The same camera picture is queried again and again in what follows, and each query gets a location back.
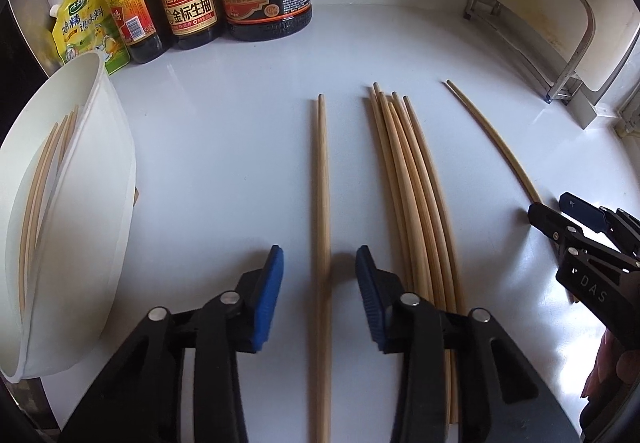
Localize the metal cutting board rack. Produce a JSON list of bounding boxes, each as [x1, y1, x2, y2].
[[463, 0, 597, 103]]

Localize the white bowl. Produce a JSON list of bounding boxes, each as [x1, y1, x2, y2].
[[0, 51, 138, 384]]

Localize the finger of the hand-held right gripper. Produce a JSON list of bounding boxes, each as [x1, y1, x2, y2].
[[527, 202, 585, 250], [559, 192, 640, 269]]

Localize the person's right hand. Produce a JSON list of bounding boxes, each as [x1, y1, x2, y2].
[[582, 328, 634, 403]]

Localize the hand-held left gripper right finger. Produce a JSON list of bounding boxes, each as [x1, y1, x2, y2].
[[355, 245, 581, 443]]

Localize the yellow seasoning pouch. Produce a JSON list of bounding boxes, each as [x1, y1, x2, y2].
[[50, 0, 132, 76]]

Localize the pile of wooden chopsticks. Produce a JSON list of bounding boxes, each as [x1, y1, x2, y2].
[[369, 82, 463, 426]]

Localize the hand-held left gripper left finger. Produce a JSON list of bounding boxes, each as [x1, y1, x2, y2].
[[60, 244, 285, 443]]

